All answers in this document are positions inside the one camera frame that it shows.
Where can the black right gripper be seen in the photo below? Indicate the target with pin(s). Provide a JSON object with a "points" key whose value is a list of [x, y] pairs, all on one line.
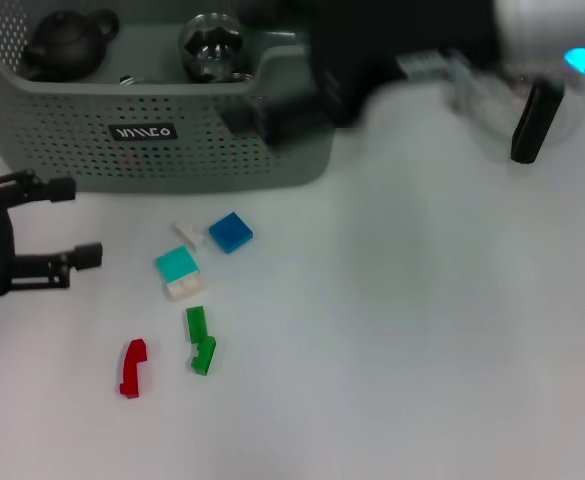
{"points": [[372, 35]]}

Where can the white building block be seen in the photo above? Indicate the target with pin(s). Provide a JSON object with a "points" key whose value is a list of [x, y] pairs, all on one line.
{"points": [[189, 234], [187, 289]]}

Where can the dark red curved block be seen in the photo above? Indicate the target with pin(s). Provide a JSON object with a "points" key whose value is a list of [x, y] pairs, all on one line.
{"points": [[132, 367]]}

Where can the green two-stud building block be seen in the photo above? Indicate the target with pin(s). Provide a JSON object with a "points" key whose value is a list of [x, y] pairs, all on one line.
{"points": [[197, 325]]}

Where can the green long building block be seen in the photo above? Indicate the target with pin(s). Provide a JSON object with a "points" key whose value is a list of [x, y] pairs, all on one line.
{"points": [[204, 357]]}

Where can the grey-green perforated storage bin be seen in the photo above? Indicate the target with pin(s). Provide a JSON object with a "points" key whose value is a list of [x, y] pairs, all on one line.
{"points": [[172, 160]]}

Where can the teal square building block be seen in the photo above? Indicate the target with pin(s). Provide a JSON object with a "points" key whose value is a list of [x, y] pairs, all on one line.
{"points": [[177, 262]]}

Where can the blue square building block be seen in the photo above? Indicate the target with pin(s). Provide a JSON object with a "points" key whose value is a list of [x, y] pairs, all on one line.
{"points": [[229, 232]]}

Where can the black clay teapot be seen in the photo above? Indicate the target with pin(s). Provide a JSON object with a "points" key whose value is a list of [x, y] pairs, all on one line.
{"points": [[67, 45]]}

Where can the glass pitcher black lid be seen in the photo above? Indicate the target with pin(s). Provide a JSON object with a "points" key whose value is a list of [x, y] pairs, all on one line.
{"points": [[532, 125]]}

